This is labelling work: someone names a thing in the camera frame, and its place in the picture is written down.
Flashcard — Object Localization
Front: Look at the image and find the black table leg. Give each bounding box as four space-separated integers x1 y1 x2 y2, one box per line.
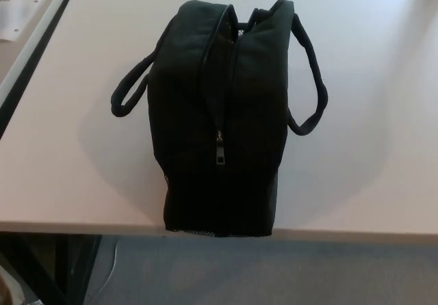
0 231 75 305

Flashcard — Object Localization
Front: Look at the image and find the white printed paper sheet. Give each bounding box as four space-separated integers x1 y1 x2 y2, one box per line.
0 0 70 42

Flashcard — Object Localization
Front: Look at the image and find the black fabric lunch bag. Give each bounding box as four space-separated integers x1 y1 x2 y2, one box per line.
109 0 329 240

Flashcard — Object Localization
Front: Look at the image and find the thin white cable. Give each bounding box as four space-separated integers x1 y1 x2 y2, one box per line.
97 235 119 305

